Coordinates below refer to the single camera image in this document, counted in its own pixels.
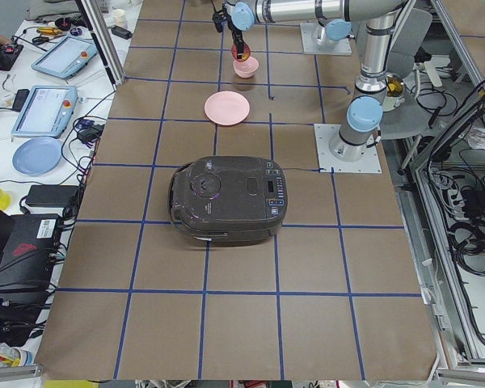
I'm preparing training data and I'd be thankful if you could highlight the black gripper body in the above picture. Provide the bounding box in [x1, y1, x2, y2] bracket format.
[230, 27, 243, 45]

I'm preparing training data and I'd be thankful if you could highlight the red apple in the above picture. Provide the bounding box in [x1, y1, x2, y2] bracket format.
[231, 44, 251, 62]

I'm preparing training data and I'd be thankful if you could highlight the pink bowl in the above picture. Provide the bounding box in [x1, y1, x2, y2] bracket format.
[233, 57, 259, 79]

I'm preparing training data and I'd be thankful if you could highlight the pink plate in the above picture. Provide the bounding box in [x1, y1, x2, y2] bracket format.
[204, 91, 250, 126]

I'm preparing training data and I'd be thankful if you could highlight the blue plate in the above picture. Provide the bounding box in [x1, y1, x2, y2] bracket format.
[12, 137, 62, 176]

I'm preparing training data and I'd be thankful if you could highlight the dark grey rice cooker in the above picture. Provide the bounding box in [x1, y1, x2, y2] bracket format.
[168, 156, 288, 244]

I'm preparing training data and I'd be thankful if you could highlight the far teach pendant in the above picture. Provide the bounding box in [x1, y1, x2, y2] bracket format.
[31, 36, 98, 79]

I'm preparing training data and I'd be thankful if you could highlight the teach pendant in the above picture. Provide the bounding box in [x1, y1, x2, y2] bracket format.
[31, 36, 98, 79]
[11, 85, 78, 138]

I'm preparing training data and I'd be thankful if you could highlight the near teach pendant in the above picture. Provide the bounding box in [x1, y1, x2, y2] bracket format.
[11, 85, 78, 138]

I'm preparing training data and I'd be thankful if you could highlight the black power adapter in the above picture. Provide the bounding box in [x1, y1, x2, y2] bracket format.
[25, 185, 78, 208]

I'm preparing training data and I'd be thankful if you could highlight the black laptop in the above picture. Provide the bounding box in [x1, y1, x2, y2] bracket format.
[0, 210, 62, 326]

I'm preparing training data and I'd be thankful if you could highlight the aluminium frame post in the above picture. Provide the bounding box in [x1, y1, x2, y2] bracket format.
[75, 0, 125, 86]

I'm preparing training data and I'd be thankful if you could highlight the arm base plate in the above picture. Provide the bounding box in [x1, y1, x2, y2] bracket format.
[314, 124, 382, 174]

